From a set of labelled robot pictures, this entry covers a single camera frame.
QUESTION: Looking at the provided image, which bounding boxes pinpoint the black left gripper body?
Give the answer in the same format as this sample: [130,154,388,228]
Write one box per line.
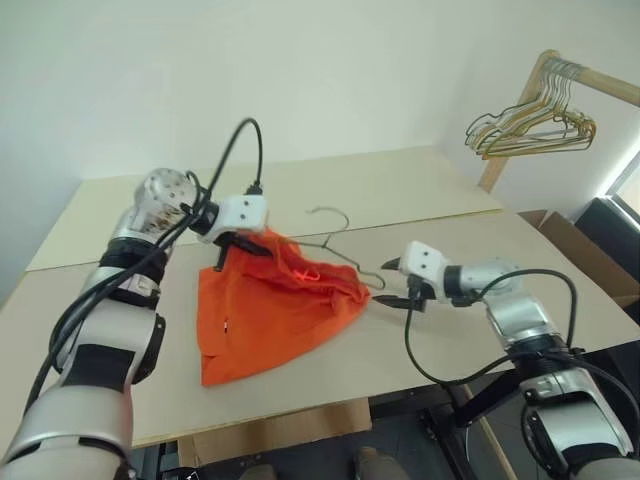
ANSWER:
[213,231,252,248]

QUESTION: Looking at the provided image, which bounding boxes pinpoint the black metal table frame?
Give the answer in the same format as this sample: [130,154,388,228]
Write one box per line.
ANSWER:
[372,369,524,480]

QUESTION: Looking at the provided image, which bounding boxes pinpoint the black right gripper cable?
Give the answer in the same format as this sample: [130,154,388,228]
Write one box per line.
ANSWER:
[402,305,516,387]

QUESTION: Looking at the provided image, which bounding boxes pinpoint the silver wire clothes hanger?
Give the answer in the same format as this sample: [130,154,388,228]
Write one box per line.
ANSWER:
[305,205,388,292]

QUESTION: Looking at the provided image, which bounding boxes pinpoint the wooden clothes rack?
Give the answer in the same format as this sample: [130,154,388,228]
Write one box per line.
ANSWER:
[477,48,640,193]

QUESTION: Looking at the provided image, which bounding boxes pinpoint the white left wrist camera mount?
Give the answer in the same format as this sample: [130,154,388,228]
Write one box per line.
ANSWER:
[206,195,270,237]

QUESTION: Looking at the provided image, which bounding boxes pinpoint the gold wire clothes hanger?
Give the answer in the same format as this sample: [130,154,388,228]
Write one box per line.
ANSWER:
[479,60,596,159]
[492,62,599,154]
[472,59,589,156]
[464,58,576,151]

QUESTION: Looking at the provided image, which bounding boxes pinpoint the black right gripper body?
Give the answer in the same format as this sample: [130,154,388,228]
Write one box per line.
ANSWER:
[405,273,431,314]

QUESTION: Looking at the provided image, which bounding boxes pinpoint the wooden slat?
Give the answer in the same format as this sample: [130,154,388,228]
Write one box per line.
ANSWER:
[460,383,519,480]

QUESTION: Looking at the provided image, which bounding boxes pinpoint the orange drawstring shorts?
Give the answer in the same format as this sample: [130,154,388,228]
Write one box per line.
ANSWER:
[196,227,372,389]

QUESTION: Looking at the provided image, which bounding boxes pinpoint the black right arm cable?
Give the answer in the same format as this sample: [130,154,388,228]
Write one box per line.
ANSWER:
[462,268,587,357]

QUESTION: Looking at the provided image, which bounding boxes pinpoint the brown rounded shoe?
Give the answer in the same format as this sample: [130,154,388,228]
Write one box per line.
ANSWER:
[234,462,277,480]
[353,446,396,480]

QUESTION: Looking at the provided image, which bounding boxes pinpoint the brown cardboard box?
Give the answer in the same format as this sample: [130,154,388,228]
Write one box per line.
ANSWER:
[517,209,640,310]

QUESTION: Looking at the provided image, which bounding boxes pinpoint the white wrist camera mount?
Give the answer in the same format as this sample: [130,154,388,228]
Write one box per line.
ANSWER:
[398,240,447,297]
[206,195,270,237]

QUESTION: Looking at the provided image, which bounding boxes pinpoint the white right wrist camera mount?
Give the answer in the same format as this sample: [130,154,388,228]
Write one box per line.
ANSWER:
[398,240,447,297]

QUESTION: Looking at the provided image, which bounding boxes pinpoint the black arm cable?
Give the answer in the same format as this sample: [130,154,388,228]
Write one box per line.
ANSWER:
[462,268,587,357]
[27,117,267,406]

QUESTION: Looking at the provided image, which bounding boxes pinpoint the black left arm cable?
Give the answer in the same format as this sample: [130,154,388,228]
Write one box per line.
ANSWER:
[27,117,267,406]

